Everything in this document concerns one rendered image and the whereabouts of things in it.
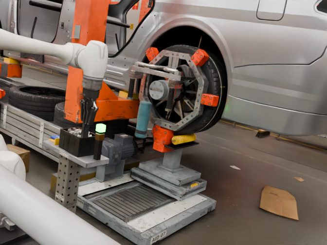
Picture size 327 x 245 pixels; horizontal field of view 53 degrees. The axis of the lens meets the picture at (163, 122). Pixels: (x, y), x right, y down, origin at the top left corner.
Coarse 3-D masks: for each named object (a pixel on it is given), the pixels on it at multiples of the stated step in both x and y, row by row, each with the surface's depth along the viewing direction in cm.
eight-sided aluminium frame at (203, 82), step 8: (160, 56) 236; (168, 56) 230; (176, 56) 226; (184, 56) 222; (152, 64) 239; (192, 64) 219; (200, 72) 220; (144, 80) 245; (200, 80) 216; (144, 88) 246; (200, 88) 218; (144, 96) 249; (200, 96) 217; (200, 104) 218; (152, 112) 248; (192, 112) 221; (200, 112) 221; (152, 120) 243; (160, 120) 240; (184, 120) 226; (192, 120) 227; (168, 128) 234; (176, 128) 230
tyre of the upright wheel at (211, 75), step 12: (168, 48) 240; (180, 48) 234; (192, 48) 228; (216, 60) 233; (204, 72) 223; (216, 72) 222; (216, 84) 220; (204, 108) 225; (216, 108) 226; (204, 120) 226; (216, 120) 239; (180, 132) 239; (192, 132) 236
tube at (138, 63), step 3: (171, 57) 228; (171, 60) 228; (135, 63) 224; (138, 63) 223; (141, 63) 221; (144, 63) 220; (168, 63) 230; (171, 63) 229; (138, 66) 224; (144, 66) 220; (147, 66) 219; (150, 66) 218; (153, 66) 219; (156, 66) 219; (159, 66) 221; (162, 66) 223; (165, 66) 226; (168, 66) 229; (159, 69) 223; (162, 69) 224
